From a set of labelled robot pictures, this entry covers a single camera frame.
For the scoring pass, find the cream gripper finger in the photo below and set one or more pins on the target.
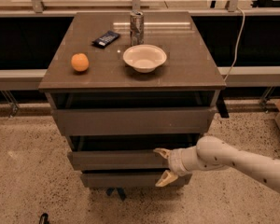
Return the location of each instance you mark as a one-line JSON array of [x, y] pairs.
[[165, 153], [167, 178]]

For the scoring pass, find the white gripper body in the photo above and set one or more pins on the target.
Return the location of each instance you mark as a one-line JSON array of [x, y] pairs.
[[175, 162]]

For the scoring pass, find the grey drawer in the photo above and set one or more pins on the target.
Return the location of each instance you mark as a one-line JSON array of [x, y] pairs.
[[125, 152], [121, 180], [78, 122]]

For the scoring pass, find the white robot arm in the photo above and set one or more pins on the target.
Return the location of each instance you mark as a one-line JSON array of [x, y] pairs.
[[211, 153]]

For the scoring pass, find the grey top drawer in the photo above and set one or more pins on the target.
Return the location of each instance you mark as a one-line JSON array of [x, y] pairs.
[[78, 122]]

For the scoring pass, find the grey bottom drawer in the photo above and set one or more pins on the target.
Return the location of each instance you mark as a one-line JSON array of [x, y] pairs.
[[121, 180]]

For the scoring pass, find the grey drawer cabinet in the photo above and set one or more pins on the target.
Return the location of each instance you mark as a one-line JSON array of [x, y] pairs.
[[189, 77]]

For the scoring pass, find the white bowl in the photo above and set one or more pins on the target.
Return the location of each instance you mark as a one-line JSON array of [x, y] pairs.
[[144, 58]]

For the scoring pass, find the orange fruit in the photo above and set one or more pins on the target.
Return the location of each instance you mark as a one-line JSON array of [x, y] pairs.
[[80, 62]]

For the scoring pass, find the silver drink can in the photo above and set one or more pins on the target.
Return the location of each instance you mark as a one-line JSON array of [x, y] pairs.
[[136, 27]]

